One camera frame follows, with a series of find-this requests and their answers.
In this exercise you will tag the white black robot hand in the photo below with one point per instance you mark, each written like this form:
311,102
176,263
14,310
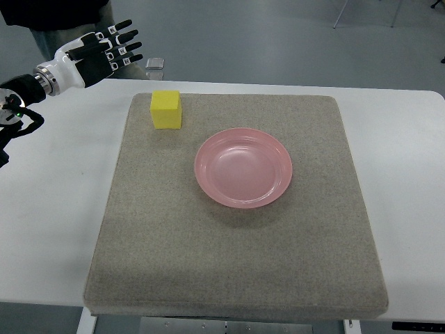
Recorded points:
89,59

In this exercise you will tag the yellow block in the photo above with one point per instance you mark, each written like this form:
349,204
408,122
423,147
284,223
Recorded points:
165,109

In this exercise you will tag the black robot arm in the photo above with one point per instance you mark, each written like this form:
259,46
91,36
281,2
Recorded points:
16,118

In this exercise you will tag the pink plate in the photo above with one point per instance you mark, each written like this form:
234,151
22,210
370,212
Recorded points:
243,168

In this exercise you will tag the small clear plastic box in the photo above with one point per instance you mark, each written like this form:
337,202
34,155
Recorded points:
154,69

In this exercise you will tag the beige felt mat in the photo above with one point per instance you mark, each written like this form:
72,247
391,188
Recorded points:
165,249

